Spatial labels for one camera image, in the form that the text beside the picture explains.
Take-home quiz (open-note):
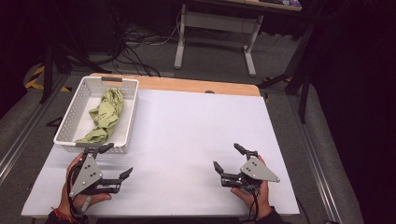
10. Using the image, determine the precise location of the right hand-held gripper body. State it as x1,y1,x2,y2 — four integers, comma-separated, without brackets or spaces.
219,149,281,194

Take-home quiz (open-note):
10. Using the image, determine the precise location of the hand-held gripper black cable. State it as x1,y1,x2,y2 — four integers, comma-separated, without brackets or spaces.
246,185,262,223
66,161,82,218

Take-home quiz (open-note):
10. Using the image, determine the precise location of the right hand-held gripper black cable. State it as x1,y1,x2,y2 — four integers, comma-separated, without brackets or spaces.
246,185,262,223

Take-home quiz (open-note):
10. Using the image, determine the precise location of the crumpled green cloth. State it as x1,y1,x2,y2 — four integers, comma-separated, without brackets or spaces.
75,87,125,144

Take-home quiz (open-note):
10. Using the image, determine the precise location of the left hand-held gripper black cable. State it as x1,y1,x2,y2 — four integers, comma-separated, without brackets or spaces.
66,161,82,218

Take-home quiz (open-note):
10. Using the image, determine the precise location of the person's left hand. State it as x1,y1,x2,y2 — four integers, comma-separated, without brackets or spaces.
57,152,113,217

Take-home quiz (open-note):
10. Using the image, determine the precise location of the white table mat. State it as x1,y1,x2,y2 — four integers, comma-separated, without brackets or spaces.
21,89,301,217

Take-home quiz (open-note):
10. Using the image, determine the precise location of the red bracelet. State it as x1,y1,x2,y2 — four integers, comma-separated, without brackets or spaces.
50,208,77,224

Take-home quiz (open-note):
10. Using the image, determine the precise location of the bundle of black floor cables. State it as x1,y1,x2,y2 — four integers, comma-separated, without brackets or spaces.
106,6,163,77

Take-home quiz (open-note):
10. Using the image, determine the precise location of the wooden desk with white legs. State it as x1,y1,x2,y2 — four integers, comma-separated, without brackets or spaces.
173,0,304,78

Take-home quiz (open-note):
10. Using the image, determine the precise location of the yellow black floor tape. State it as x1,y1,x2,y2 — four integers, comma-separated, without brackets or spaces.
24,63,73,93

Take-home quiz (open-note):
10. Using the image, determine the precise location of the black metal stand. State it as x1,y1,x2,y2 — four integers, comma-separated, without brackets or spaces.
257,21,316,124
38,40,112,105

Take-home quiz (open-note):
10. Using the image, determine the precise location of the white floor cable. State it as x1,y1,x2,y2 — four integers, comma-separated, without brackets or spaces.
148,8,183,47

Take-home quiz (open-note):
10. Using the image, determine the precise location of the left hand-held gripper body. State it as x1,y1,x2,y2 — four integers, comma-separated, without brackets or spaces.
67,147,122,199

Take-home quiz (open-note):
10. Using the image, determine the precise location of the aluminium floor rail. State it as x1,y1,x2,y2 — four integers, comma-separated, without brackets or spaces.
0,74,69,185
287,92,345,224

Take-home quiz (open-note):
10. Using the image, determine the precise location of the person's right hand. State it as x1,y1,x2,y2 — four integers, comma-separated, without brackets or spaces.
230,154,274,220

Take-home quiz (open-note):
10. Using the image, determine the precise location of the white perforated plastic basket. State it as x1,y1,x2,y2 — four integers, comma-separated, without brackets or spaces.
53,75,140,155

